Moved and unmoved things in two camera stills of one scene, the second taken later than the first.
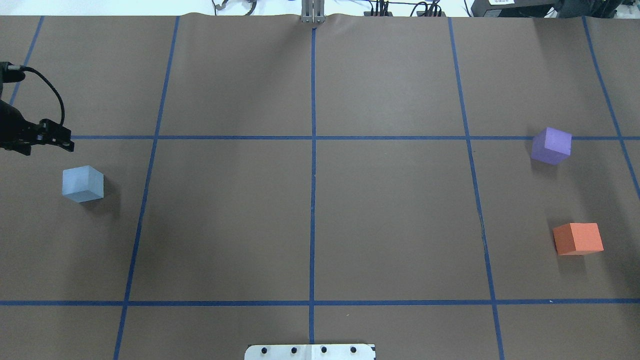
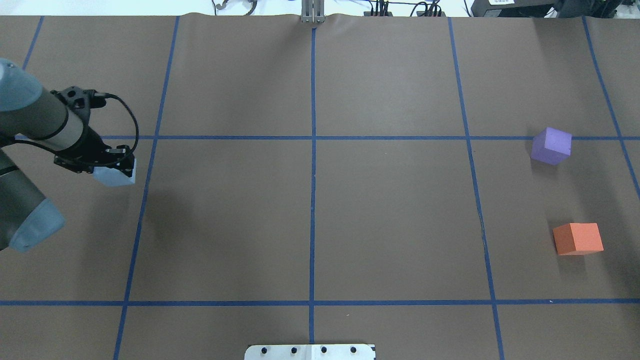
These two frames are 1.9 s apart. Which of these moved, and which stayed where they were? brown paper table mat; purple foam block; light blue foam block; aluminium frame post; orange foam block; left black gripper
Moved: light blue foam block; left black gripper
Stayed: orange foam block; purple foam block; aluminium frame post; brown paper table mat
